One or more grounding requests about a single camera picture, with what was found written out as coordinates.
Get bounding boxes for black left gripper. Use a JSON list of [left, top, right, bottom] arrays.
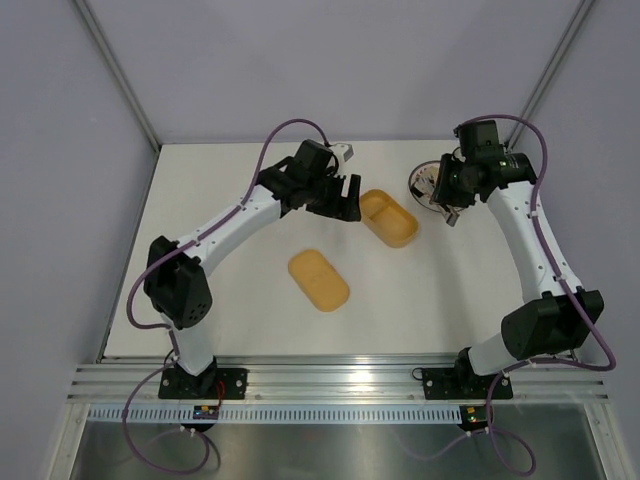
[[306, 170, 360, 222]]

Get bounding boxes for yellow lunch box base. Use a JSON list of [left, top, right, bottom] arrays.
[[359, 189, 419, 248]]

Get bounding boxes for stainless steel food tongs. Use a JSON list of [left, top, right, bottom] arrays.
[[439, 205, 463, 227]]

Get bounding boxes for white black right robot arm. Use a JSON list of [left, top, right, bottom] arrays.
[[430, 115, 604, 398]]

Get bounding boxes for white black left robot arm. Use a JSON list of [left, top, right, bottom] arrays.
[[143, 140, 361, 400]]

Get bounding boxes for yellow lunch box lid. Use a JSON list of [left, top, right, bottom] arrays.
[[288, 249, 350, 313]]

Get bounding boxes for white patterned round plate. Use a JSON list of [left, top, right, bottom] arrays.
[[408, 160, 441, 213]]

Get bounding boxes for sushi roll with seaweed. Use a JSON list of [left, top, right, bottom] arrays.
[[411, 185, 424, 197]]

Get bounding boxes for reflective metal front panel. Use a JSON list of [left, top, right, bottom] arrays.
[[71, 405, 606, 479]]

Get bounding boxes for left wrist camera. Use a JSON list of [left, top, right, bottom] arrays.
[[331, 143, 354, 163]]

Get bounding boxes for aluminium rail frame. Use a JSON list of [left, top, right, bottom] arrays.
[[67, 354, 609, 405]]

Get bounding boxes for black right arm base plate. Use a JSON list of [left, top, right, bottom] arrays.
[[417, 367, 513, 400]]

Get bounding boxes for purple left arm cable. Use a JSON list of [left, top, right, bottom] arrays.
[[122, 118, 334, 474]]

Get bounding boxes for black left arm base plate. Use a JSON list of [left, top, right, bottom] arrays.
[[158, 366, 249, 400]]

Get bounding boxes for right aluminium corner post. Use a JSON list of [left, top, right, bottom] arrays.
[[519, 0, 599, 122]]

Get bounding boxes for aluminium corner post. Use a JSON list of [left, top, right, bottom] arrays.
[[70, 0, 162, 156], [519, 0, 599, 122]]

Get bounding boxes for slotted white cable duct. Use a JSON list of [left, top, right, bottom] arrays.
[[88, 404, 462, 425]]

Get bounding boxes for left aluminium corner post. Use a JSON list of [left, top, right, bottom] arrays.
[[70, 0, 162, 156]]

